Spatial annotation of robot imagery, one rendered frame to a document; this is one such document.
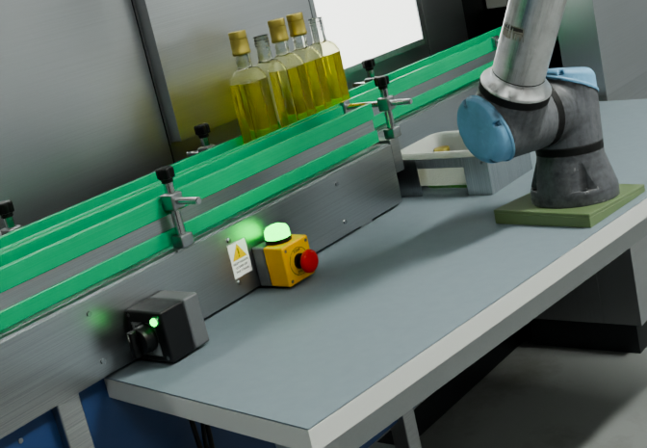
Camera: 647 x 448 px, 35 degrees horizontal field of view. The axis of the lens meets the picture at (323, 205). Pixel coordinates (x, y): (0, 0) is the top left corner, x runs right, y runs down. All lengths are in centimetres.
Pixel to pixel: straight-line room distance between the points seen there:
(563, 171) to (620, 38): 113
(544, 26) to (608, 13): 122
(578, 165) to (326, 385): 66
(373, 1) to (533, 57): 95
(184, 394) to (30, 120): 63
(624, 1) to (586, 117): 116
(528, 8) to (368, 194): 57
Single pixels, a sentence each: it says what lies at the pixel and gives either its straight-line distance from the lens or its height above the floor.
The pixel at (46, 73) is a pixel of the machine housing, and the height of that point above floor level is 117.
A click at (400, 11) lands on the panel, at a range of 261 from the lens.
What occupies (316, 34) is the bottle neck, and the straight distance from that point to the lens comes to 214.
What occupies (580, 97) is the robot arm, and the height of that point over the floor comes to 95.
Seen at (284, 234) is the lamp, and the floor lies 84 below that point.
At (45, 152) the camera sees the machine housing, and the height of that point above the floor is 104.
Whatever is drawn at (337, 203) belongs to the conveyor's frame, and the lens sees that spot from 192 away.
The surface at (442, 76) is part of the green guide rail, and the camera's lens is 244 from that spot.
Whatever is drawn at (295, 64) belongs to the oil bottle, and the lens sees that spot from 205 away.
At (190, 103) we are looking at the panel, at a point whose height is 104.
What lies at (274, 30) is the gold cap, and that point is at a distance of 205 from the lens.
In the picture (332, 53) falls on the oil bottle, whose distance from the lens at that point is 214.
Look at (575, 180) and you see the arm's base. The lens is 179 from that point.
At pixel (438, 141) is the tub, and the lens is 225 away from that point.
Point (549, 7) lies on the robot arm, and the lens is 160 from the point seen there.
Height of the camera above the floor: 129
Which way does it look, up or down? 14 degrees down
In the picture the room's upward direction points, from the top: 13 degrees counter-clockwise
